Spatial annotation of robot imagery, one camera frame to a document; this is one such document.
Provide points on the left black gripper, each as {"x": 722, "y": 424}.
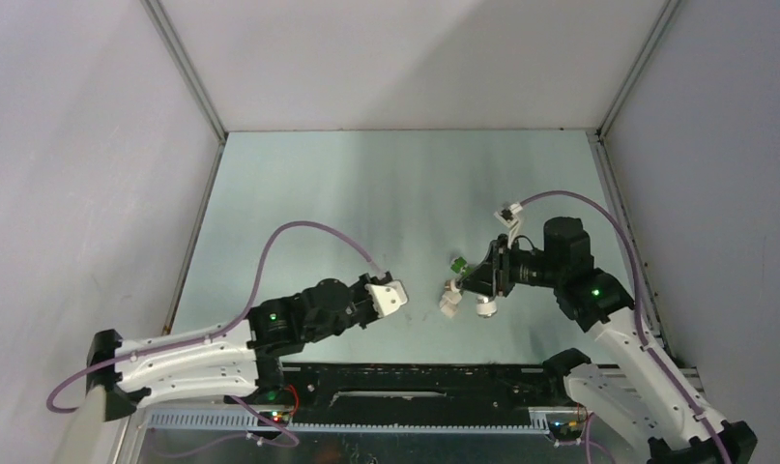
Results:
{"x": 363, "y": 279}

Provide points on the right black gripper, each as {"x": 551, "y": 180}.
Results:
{"x": 494, "y": 272}

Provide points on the white plastic faucet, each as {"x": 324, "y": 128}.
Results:
{"x": 485, "y": 307}

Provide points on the white elbow fitting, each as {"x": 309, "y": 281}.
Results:
{"x": 449, "y": 302}

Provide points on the green plastic faucet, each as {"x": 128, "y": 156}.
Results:
{"x": 460, "y": 266}

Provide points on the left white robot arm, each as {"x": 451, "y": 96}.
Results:
{"x": 244, "y": 361}

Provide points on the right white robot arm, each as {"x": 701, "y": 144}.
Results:
{"x": 665, "y": 419}

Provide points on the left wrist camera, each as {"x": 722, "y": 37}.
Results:
{"x": 387, "y": 293}

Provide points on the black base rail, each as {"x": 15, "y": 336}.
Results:
{"x": 423, "y": 394}

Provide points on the grey cable duct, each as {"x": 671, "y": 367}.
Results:
{"x": 240, "y": 420}

